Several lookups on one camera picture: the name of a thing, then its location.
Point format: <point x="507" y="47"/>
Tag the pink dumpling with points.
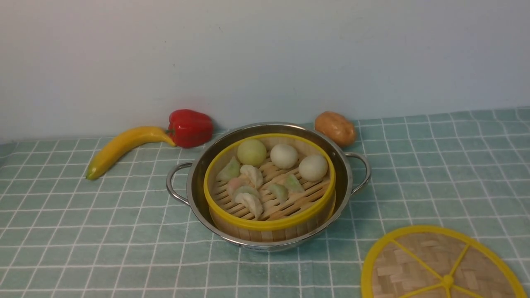
<point x="236" y="186"/>

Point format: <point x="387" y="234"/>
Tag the green dumpling left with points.
<point x="231" y="170"/>

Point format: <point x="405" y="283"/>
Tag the white dumpling upper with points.
<point x="253" y="174"/>

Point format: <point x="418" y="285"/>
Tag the yellow plastic banana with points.
<point x="122" y="144"/>

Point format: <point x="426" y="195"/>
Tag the yellow-rimmed bamboo steamer basket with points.
<point x="300" y="214"/>

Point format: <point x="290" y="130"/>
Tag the white dumpling front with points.
<point x="251" y="202"/>

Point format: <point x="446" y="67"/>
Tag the white bun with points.
<point x="313" y="167"/>
<point x="284" y="156"/>

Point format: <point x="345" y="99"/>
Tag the green dumpling right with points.
<point x="293" y="185"/>

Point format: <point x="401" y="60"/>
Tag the stainless steel two-handled pot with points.
<point x="185" y="182"/>

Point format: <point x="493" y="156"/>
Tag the white dumpling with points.
<point x="253" y="174"/>
<point x="251" y="202"/>

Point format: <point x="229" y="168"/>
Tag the white bun right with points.
<point x="313" y="167"/>

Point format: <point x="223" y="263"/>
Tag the green bun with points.
<point x="251" y="152"/>

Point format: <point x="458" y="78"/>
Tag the red bell pepper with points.
<point x="188" y="128"/>

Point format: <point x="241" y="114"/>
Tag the green dumpling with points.
<point x="279" y="191"/>
<point x="231" y="170"/>
<point x="293" y="185"/>

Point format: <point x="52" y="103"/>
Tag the white bun middle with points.
<point x="284" y="156"/>

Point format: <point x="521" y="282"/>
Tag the brown potato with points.
<point x="337" y="128"/>

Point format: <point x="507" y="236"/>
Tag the yellow woven bamboo steamer lid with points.
<point x="425" y="261"/>

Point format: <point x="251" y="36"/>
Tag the green dumpling middle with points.
<point x="279" y="191"/>

